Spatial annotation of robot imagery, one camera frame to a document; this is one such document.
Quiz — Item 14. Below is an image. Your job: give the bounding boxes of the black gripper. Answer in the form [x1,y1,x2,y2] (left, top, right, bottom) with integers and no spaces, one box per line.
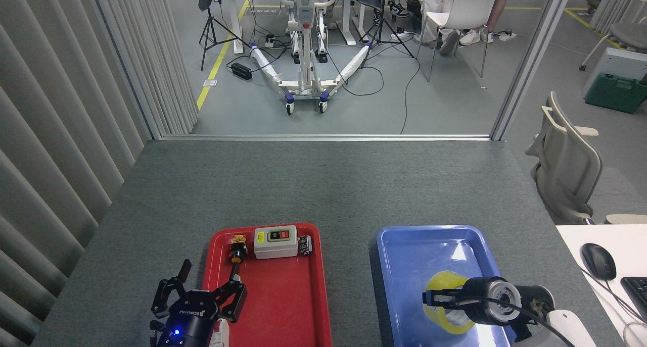
[423,276,498,326]
[152,259,248,347]

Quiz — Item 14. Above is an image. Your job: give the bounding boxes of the yellow tape roll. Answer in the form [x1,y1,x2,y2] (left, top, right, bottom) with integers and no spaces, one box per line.
[424,270,477,335]

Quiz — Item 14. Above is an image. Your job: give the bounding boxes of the blue plastic tray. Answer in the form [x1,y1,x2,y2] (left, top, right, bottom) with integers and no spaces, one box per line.
[377,225,517,347]

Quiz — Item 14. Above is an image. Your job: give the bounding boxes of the red plastic tray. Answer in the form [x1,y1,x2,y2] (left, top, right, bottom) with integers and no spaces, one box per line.
[202,223,333,347]

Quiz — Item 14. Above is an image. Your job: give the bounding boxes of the black computer mouse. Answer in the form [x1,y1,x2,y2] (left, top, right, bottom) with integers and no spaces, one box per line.
[580,243,617,280]

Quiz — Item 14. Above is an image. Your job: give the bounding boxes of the white desk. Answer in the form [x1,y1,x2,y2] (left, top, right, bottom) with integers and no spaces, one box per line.
[556,224,647,347]

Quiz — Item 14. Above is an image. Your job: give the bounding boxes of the beige office chair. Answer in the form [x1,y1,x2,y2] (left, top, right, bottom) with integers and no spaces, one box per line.
[525,91,604,225]

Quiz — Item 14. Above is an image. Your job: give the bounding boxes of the black keyboard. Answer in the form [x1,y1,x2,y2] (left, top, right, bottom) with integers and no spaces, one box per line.
[620,276,647,322]

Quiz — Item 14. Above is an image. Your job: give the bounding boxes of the long grey vertical blinds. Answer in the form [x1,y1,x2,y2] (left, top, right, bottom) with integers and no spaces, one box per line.
[0,0,199,347]

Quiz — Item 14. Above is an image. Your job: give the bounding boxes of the green plastic case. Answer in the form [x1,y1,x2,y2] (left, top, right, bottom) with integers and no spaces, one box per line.
[585,73,647,115]

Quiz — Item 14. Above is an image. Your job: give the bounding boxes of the black tripod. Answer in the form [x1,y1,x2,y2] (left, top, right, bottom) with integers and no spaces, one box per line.
[360,0,415,69]
[199,0,252,71]

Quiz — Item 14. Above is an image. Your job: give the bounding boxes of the white plastic chair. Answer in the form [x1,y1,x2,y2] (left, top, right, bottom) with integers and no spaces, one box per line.
[417,0,500,82]

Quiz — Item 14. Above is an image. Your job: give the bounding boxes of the grey flat box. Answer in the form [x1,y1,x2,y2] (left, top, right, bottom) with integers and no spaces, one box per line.
[581,47,647,100]

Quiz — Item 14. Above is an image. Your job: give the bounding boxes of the person in dark shorts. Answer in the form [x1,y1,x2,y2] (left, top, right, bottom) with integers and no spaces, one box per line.
[452,0,512,46]

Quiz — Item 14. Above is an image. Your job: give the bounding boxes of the person in pale trousers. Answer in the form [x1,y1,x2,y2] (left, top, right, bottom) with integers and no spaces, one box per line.
[413,0,461,55]

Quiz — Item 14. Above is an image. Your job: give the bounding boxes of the white stand on wheels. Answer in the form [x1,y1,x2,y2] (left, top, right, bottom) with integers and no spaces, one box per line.
[249,0,373,116]

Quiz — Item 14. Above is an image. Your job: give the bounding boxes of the grey round seat chair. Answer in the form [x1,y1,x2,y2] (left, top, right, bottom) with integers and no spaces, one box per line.
[579,23,647,71]

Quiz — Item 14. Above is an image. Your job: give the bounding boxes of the short grey vertical blinds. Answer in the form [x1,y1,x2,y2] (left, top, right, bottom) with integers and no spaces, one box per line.
[590,0,647,33]

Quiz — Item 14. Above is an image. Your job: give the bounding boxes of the grey push button switch box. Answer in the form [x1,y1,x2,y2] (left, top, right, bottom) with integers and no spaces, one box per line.
[253,226,299,260]

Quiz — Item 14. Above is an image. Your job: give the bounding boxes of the black floor cable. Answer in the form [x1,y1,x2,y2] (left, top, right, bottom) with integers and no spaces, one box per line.
[399,58,422,135]

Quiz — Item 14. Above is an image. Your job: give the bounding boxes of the silver frame rail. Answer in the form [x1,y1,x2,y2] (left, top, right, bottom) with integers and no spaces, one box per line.
[161,134,492,142]

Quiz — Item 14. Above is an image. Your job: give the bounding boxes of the silver frame post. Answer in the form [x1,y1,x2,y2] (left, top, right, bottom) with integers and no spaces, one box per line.
[490,0,577,141]

